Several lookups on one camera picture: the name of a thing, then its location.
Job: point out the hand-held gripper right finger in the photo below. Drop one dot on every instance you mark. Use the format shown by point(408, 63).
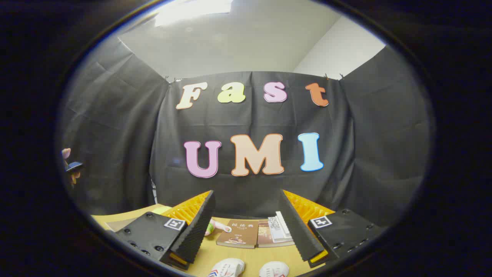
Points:
point(298, 231)

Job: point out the brown photo cover book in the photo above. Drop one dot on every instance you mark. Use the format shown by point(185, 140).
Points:
point(265, 234)

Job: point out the white canvas shoe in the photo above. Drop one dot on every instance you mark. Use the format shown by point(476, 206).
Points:
point(228, 266)
point(273, 269)

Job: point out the pink and green plush toy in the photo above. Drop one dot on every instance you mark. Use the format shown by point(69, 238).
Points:
point(215, 227)

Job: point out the white book with patterned cover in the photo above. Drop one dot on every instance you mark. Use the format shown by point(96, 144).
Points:
point(274, 227)

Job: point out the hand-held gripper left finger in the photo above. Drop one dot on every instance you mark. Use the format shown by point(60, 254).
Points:
point(198, 231)

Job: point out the pink and blue object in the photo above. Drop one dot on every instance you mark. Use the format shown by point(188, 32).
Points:
point(73, 166)

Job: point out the ceiling light panel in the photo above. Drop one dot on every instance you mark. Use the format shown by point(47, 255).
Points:
point(192, 11)

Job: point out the brown illustrated cover book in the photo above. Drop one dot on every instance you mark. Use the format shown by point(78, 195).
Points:
point(238, 232)

